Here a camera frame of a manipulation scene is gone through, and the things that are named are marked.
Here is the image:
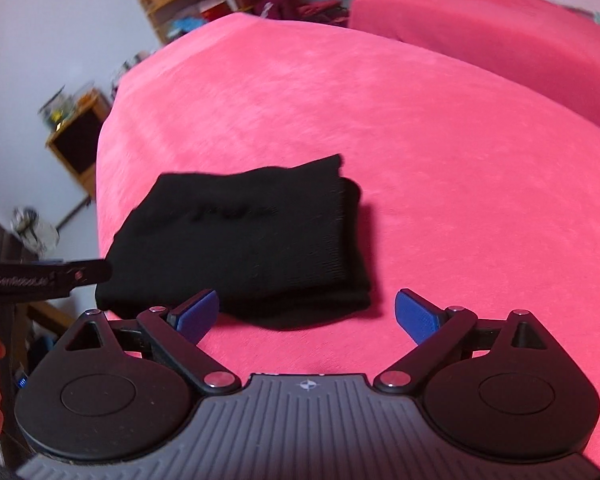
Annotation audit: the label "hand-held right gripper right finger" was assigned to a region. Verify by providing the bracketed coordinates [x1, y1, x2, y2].
[375, 288, 548, 395]

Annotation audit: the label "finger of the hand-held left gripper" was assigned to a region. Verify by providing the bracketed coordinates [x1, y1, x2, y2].
[55, 258, 114, 295]

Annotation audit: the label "wooden cabinet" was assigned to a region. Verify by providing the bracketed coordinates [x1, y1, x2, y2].
[46, 89, 113, 196]

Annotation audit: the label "dark pink towel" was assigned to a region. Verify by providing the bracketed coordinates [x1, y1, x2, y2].
[349, 0, 600, 138]

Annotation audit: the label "pink bed blanket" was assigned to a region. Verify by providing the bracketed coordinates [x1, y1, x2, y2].
[95, 12, 600, 471]

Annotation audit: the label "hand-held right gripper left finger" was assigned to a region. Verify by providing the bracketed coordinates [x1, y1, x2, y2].
[65, 288, 243, 395]

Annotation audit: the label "black pants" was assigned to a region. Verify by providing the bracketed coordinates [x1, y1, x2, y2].
[95, 154, 373, 331]

